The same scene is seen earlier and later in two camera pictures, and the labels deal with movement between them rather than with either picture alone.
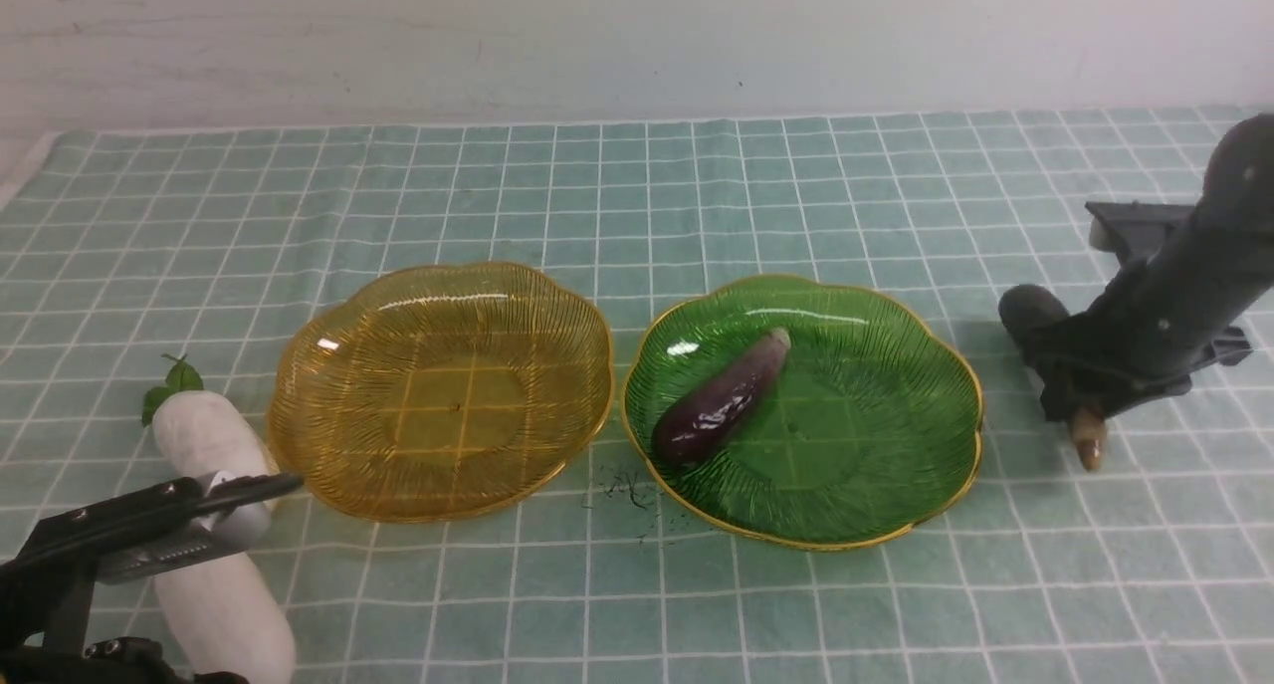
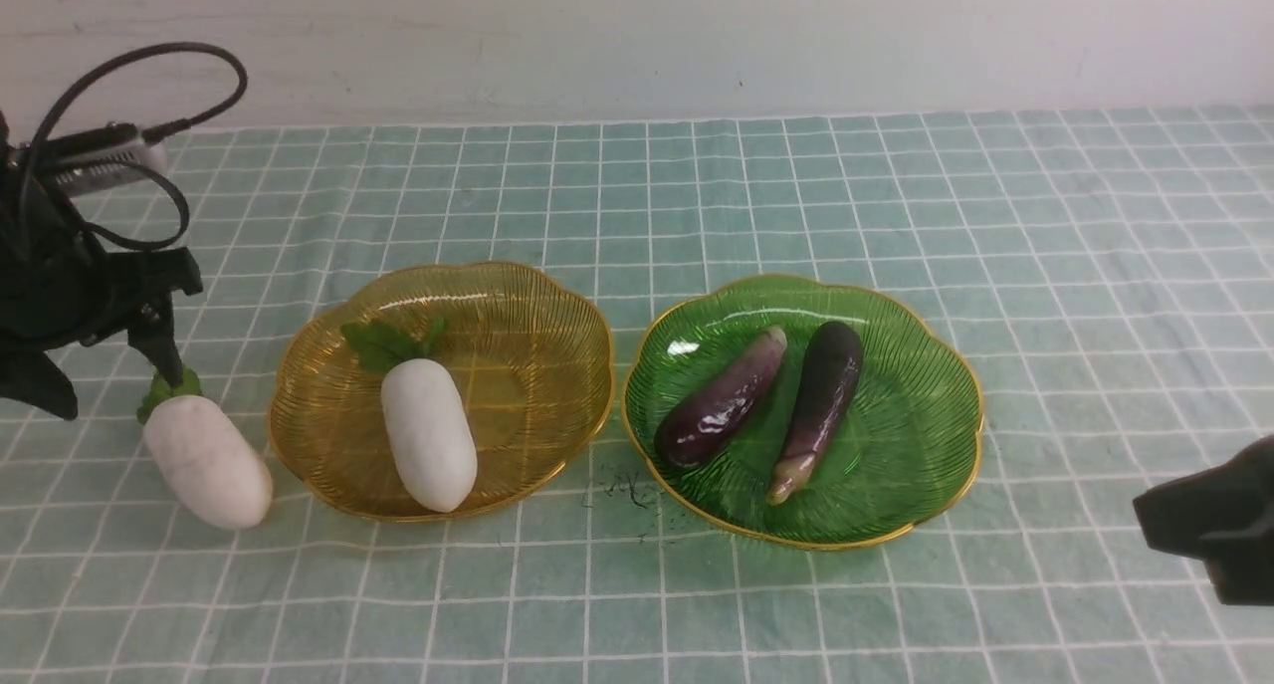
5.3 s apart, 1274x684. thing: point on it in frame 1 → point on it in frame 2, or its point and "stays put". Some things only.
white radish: [228, 619] → [426, 416]
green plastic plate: [868, 425] stays put
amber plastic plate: [441, 393] stays put
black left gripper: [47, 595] → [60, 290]
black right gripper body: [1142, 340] → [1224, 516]
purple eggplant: [1089, 434] → [833, 360]
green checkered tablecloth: [125, 250] stays put
